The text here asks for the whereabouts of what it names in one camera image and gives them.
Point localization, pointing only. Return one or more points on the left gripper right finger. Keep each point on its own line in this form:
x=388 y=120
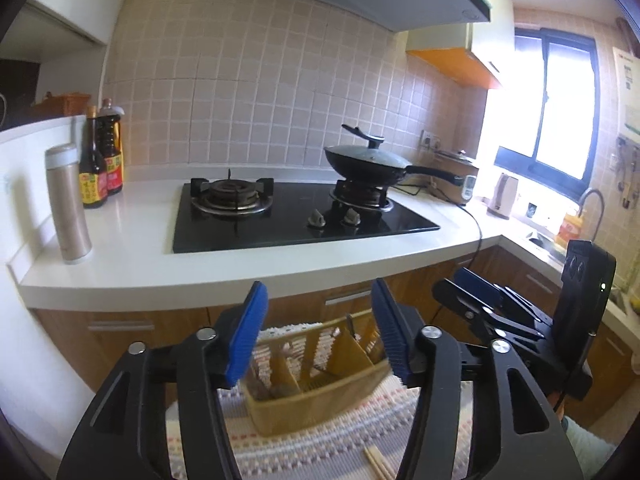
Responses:
x=515 y=433

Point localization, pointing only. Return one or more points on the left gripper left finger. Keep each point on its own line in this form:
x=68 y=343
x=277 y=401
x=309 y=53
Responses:
x=122 y=435

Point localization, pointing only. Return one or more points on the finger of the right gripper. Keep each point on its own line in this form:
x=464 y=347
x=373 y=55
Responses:
x=484 y=322
x=503 y=300

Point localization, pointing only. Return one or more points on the wooden chopstick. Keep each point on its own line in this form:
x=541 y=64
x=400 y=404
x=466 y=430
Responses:
x=386 y=462
x=373 y=464

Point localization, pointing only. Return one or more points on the wooden lower cabinets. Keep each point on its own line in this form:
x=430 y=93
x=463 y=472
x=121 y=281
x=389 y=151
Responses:
x=93 y=341

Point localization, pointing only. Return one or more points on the white electric kettle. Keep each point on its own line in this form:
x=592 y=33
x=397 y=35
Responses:
x=503 y=200

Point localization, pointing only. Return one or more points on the brown rice cooker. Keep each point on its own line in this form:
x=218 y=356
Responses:
x=458 y=164

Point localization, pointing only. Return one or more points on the dark framed window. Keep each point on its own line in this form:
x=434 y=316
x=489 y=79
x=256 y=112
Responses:
x=549 y=110

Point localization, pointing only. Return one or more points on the black wok with lid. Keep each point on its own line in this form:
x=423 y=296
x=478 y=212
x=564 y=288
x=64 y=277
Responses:
x=369 y=165

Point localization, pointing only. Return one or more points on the yellow utensil holder basket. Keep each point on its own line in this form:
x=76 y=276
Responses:
x=309 y=375

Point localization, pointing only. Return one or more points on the black gas stove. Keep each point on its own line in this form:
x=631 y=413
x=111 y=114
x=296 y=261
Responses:
x=233 y=214

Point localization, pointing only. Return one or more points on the orange upper cabinet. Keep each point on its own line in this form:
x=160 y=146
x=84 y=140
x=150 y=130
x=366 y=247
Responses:
x=473 y=54

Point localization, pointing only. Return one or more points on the silver thermos bottle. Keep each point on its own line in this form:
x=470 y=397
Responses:
x=67 y=210

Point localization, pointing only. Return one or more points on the dark soy sauce bottle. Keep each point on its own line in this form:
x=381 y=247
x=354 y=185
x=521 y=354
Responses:
x=92 y=166

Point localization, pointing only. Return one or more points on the large oil sauce bottle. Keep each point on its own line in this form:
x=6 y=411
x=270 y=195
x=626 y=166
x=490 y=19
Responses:
x=110 y=144

